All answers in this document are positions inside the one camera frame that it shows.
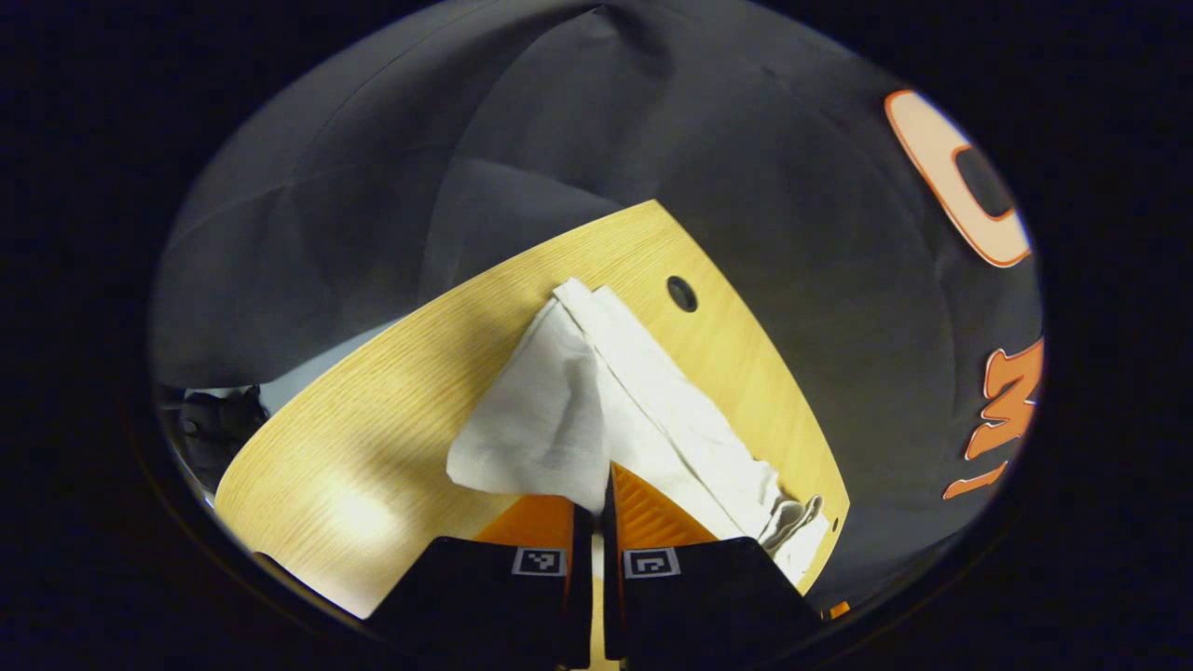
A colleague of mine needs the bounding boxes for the white jeans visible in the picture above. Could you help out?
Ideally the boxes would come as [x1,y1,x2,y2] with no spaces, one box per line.
[446,276,832,588]

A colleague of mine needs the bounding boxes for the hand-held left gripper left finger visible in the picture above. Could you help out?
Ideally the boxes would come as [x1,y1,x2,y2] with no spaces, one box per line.
[365,494,595,671]

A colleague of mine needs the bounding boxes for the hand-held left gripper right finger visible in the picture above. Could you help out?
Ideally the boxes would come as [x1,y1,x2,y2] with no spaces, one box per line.
[602,461,826,671]

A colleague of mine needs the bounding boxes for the dark cloth bundle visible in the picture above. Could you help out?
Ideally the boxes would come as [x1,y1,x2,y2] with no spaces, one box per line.
[177,387,271,495]

